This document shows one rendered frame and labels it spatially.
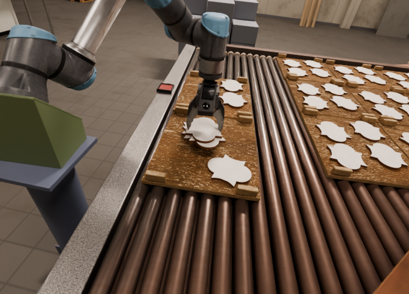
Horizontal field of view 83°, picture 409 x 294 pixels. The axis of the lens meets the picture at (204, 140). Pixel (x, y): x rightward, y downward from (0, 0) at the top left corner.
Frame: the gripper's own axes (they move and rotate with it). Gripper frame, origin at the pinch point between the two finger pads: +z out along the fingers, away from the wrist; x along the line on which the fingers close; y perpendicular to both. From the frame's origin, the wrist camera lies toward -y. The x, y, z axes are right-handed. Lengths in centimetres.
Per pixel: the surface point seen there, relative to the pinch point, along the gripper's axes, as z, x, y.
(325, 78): 6, -75, 78
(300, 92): 6, -51, 53
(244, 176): 4.9, -13.4, -15.8
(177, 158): 6.0, 8.0, -9.5
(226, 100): 5.0, -9.8, 33.1
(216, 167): 4.9, -5.0, -12.9
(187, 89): 6.1, 9.8, 42.2
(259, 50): 5, -39, 121
